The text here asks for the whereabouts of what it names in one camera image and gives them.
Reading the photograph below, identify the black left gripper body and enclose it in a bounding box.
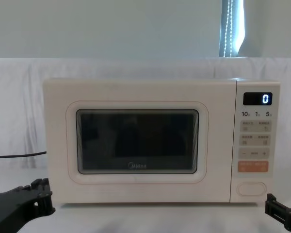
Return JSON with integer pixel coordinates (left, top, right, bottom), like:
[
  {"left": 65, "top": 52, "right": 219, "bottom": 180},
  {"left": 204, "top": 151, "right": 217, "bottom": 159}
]
[{"left": 0, "top": 186, "right": 40, "bottom": 233}]

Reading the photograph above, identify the white wrinkled curtain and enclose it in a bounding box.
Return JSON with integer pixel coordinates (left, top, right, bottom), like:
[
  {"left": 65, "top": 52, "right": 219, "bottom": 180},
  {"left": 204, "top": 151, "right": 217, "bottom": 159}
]
[{"left": 0, "top": 57, "right": 291, "bottom": 169}]

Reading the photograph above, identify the white table cloth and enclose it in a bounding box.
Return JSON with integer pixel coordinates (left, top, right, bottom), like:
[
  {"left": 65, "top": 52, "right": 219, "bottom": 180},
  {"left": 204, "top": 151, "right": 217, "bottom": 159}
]
[{"left": 0, "top": 166, "right": 291, "bottom": 233}]

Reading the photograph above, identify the cream microwave oven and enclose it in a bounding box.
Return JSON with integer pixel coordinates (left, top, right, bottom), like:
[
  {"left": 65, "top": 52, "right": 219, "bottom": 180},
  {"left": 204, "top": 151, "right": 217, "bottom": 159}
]
[{"left": 42, "top": 78, "right": 281, "bottom": 204}]

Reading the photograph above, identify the pale smooth curtain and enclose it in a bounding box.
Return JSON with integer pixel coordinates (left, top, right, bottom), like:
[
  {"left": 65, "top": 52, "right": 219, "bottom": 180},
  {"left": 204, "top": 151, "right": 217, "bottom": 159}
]
[{"left": 0, "top": 0, "right": 291, "bottom": 59}]

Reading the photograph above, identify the black power cable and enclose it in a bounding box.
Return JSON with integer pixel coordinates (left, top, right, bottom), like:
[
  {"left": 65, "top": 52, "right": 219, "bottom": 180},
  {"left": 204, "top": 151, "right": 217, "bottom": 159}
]
[{"left": 0, "top": 151, "right": 48, "bottom": 160}]

